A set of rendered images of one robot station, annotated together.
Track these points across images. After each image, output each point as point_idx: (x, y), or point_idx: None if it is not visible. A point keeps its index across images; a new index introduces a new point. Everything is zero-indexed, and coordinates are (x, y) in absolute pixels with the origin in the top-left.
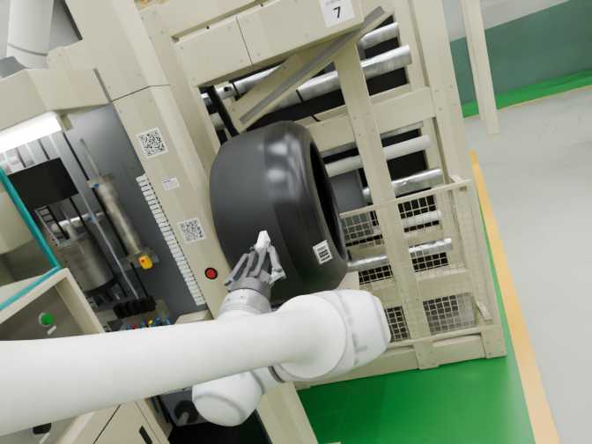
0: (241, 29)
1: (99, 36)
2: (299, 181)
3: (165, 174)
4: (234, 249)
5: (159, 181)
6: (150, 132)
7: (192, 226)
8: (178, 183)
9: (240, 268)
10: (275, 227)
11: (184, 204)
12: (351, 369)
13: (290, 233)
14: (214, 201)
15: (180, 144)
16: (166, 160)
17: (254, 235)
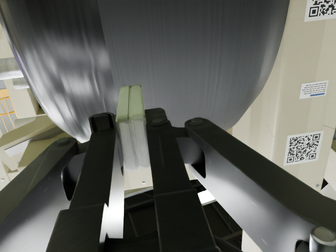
0: (151, 177)
1: None
2: (59, 120)
3: (313, 104)
4: (255, 9)
5: (329, 95)
6: (297, 160)
7: (324, 2)
8: (301, 88)
9: (236, 216)
10: (120, 58)
11: (313, 50)
12: None
13: (78, 35)
14: (251, 102)
15: (266, 132)
16: (299, 124)
17: (185, 44)
